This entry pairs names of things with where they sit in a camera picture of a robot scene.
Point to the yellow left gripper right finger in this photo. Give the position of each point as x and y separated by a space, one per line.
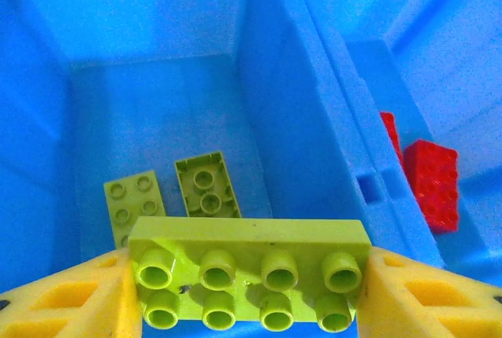
431 299

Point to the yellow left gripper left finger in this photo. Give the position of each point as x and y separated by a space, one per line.
59 302

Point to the long red lego brick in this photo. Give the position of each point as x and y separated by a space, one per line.
391 134
431 185

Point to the green lego brick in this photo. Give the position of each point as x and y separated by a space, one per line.
251 271
131 204
208 185

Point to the blue plastic bin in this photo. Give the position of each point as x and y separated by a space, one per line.
451 79
157 99

